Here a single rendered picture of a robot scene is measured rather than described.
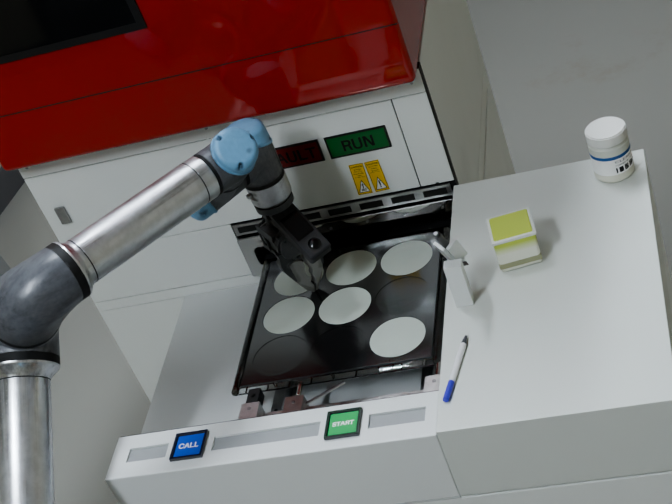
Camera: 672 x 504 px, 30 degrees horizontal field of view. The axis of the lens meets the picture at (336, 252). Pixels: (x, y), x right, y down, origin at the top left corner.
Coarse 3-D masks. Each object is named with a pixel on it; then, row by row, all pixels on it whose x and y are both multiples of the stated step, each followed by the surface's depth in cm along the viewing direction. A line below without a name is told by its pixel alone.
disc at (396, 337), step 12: (384, 324) 216; (396, 324) 215; (408, 324) 214; (420, 324) 213; (372, 336) 214; (384, 336) 213; (396, 336) 212; (408, 336) 211; (420, 336) 210; (372, 348) 212; (384, 348) 211; (396, 348) 210; (408, 348) 209
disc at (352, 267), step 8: (344, 256) 235; (352, 256) 235; (360, 256) 234; (368, 256) 233; (336, 264) 234; (344, 264) 233; (352, 264) 233; (360, 264) 232; (368, 264) 231; (328, 272) 233; (336, 272) 232; (344, 272) 232; (352, 272) 231; (360, 272) 230; (368, 272) 229; (328, 280) 231; (336, 280) 230; (344, 280) 230; (352, 280) 229; (360, 280) 228
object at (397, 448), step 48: (240, 432) 197; (288, 432) 194; (384, 432) 187; (432, 432) 183; (144, 480) 197; (192, 480) 196; (240, 480) 194; (288, 480) 193; (336, 480) 192; (384, 480) 190; (432, 480) 189
